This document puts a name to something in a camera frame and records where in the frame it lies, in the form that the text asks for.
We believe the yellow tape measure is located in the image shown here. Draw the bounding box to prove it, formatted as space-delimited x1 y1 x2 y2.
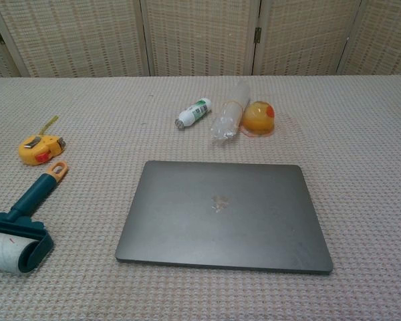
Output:
18 115 68 167

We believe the orange jelly cup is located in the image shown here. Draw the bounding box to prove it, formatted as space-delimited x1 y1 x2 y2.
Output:
239 99 277 138

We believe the silver laptop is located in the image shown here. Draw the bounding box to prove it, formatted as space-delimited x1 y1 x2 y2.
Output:
115 160 334 276

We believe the clear plastic tube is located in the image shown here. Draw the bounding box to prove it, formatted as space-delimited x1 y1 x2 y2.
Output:
210 79 251 143

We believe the teal lint roller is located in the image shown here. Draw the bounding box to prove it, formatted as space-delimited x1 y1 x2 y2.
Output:
0 160 70 276

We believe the white green glue bottle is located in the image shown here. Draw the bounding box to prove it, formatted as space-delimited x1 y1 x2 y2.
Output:
174 97 212 132

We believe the beige woven tablecloth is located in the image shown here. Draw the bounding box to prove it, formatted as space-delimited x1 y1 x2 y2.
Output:
0 75 401 321

